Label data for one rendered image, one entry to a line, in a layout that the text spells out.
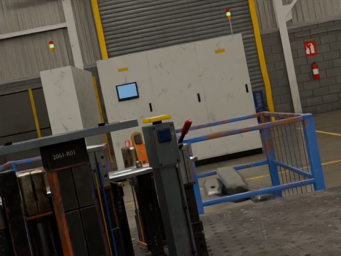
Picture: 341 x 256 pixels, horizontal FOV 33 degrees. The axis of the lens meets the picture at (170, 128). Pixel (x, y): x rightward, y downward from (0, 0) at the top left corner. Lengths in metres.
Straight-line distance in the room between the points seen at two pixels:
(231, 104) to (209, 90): 0.44
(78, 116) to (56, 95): 0.49
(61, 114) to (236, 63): 2.95
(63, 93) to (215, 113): 2.49
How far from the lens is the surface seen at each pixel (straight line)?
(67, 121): 9.50
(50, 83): 9.54
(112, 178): 1.76
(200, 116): 9.52
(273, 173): 4.68
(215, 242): 1.98
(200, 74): 9.53
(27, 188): 1.59
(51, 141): 1.40
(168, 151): 1.52
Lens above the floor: 1.20
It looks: 3 degrees down
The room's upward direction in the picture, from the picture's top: 11 degrees counter-clockwise
